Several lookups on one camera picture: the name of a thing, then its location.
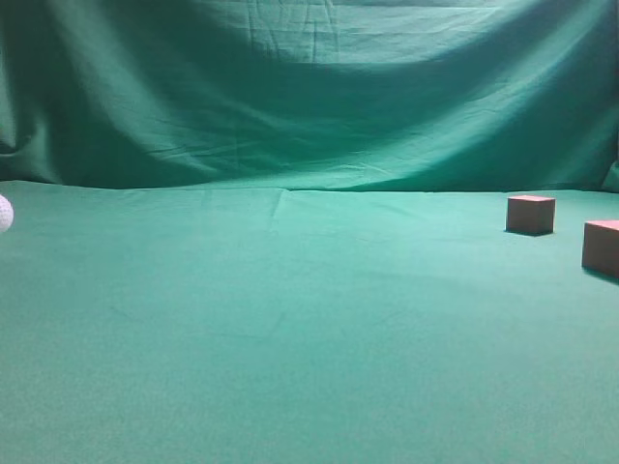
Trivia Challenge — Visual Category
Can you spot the white dimpled ball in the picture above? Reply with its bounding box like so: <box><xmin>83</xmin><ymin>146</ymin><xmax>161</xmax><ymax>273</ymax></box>
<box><xmin>0</xmin><ymin>195</ymin><xmax>15</xmax><ymax>233</ymax></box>

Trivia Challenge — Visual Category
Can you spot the brown cube block at edge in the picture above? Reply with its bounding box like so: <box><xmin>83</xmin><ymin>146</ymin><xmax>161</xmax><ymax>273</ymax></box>
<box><xmin>581</xmin><ymin>219</ymin><xmax>619</xmax><ymax>279</ymax></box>

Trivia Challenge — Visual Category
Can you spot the green cloth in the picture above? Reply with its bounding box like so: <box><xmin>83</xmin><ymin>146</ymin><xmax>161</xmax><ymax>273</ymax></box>
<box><xmin>1</xmin><ymin>1</ymin><xmax>618</xmax><ymax>463</ymax></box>

